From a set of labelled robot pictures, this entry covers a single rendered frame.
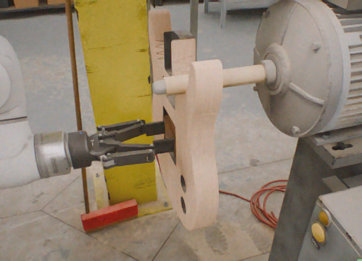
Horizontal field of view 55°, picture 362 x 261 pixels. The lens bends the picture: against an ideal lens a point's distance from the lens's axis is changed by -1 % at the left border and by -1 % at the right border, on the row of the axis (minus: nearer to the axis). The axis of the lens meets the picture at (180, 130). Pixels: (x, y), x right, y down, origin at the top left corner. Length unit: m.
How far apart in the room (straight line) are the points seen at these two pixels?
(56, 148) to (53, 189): 1.60
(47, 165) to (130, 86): 0.94
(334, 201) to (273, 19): 0.33
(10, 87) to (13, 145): 0.11
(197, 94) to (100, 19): 0.97
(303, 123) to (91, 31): 1.02
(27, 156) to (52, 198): 1.55
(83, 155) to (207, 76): 0.30
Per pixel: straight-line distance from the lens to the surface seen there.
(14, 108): 0.70
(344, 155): 0.72
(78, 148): 0.70
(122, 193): 1.96
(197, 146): 0.60
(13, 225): 2.17
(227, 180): 2.23
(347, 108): 0.64
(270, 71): 0.64
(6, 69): 0.68
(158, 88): 0.58
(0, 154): 0.70
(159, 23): 0.79
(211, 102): 0.55
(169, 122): 0.75
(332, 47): 0.58
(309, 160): 0.92
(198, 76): 0.52
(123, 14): 1.46
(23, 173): 0.70
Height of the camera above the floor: 1.54
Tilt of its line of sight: 36 degrees down
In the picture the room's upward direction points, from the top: straight up
